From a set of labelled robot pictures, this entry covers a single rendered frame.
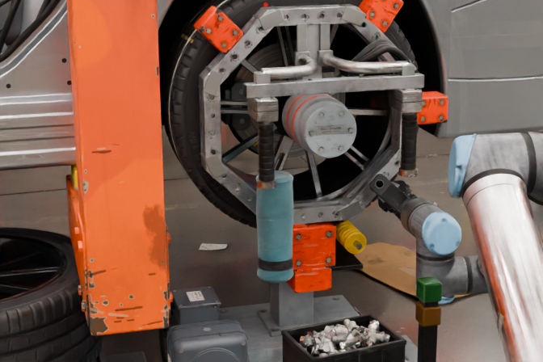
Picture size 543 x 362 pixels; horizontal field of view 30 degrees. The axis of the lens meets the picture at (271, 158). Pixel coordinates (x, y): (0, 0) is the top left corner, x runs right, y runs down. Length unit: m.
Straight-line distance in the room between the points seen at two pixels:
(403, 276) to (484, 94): 1.19
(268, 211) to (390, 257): 1.64
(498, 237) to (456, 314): 1.76
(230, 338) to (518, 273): 0.86
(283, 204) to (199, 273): 1.49
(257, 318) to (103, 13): 1.23
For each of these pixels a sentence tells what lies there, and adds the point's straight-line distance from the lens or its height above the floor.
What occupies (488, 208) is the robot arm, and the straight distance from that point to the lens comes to 1.81.
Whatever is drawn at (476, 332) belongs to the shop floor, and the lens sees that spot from 3.40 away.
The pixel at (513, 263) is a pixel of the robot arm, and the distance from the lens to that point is 1.74.
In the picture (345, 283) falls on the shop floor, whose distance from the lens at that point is 3.74.
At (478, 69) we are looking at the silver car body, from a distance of 2.76.
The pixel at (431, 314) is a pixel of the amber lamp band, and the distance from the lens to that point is 2.01.
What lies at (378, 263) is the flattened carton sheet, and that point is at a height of 0.01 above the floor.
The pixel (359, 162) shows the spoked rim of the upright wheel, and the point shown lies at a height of 0.70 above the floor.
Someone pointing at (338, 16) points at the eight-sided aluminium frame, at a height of 1.09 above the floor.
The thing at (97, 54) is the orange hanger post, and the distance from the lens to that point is 1.95.
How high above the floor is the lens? 1.40
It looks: 15 degrees down
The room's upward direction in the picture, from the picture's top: straight up
